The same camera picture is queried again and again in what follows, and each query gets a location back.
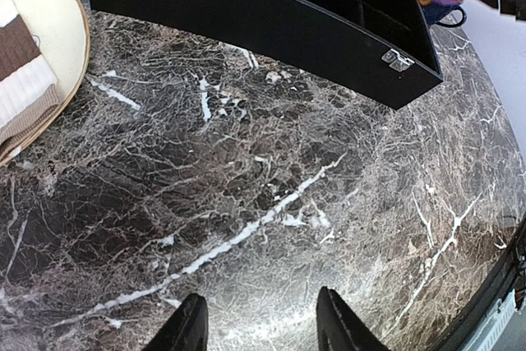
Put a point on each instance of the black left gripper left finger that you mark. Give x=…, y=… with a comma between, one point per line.
x=187, y=329

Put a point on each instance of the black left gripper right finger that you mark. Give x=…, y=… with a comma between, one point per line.
x=339, y=328

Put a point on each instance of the dark blue mug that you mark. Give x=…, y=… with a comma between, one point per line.
x=434, y=14

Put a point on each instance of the black display case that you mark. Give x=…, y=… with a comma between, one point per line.
x=379, y=48

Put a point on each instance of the beige brown striped sock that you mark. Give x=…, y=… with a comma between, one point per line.
x=28, y=84

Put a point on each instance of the beige cloth hat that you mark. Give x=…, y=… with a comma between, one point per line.
x=61, y=30

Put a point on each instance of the white slotted cable duct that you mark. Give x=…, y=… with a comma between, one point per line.
x=493, y=324

